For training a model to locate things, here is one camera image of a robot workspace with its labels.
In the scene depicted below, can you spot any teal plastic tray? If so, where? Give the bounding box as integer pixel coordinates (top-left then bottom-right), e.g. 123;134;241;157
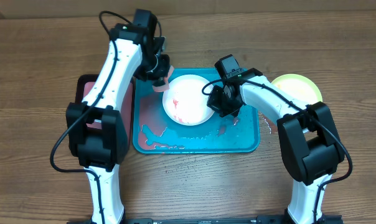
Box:
132;80;260;154

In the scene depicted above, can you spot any red and green sponge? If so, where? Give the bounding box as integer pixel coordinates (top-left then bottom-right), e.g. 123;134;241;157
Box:
153;65;174;92

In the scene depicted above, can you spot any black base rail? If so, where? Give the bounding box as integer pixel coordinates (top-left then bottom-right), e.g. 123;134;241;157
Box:
67;215;344;224

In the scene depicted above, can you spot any white plate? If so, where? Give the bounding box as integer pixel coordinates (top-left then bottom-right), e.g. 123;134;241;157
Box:
162;74;214;126

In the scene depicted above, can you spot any yellow-green plate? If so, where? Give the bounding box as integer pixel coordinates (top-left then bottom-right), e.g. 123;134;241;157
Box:
271;73;323;104

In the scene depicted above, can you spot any black tray with red mat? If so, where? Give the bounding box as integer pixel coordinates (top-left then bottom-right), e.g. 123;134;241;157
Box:
75;74;134;140

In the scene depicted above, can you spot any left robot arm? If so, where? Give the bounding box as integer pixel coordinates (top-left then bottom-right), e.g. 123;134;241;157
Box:
60;9;174;223

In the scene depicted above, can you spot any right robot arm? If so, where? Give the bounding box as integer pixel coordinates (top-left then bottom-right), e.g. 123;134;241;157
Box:
207;55;352;223

